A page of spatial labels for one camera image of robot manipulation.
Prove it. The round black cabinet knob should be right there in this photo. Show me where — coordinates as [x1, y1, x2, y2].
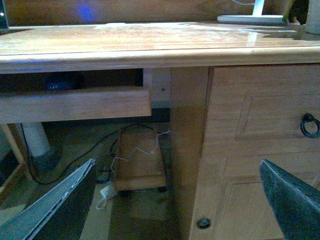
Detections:
[196, 217, 212, 230]

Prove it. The small wooden rolling stand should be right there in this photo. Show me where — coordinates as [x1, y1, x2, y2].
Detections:
[111, 130, 167, 192]

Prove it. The black ring drawer pull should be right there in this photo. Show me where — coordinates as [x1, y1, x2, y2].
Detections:
[300, 113, 320, 139]

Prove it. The wooden desk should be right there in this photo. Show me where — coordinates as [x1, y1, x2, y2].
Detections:
[0, 22, 320, 240]

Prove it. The white cable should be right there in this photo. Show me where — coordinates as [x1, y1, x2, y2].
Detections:
[110, 129, 173, 173]

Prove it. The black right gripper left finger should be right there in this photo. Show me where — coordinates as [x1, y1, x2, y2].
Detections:
[0, 159, 97, 240]

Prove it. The white cylindrical post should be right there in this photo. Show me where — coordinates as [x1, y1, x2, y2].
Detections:
[22, 122, 60, 174]

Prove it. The grey open laptop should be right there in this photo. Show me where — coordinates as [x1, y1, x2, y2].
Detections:
[0, 0, 9, 33]

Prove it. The wooden pull-out keyboard tray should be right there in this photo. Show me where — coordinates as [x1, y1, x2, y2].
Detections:
[0, 86, 152, 124]

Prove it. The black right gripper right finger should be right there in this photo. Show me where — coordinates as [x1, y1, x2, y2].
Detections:
[259, 159, 320, 240]

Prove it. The black floor cable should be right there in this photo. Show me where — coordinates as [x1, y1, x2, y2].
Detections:
[21, 123, 156, 186]

